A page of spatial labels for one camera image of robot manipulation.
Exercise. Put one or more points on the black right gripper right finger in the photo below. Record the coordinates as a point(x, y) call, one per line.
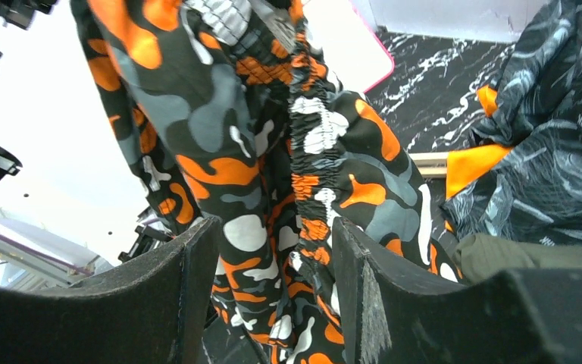
point(393, 311)

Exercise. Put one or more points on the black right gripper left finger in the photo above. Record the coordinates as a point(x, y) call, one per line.
point(151, 309)

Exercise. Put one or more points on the orange camouflage shorts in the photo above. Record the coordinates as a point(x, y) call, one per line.
point(226, 109)

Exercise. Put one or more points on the olive green shorts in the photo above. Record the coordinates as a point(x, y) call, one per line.
point(479, 256)

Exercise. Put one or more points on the dark leaf-pattern shorts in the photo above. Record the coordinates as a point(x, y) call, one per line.
point(533, 194)

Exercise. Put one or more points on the orange cloth piece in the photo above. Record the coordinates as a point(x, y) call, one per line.
point(466, 165)

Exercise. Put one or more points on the pink-framed whiteboard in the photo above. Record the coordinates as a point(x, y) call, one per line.
point(351, 49)

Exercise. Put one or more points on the wooden clothes rack frame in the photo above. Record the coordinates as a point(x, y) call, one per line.
point(431, 164)

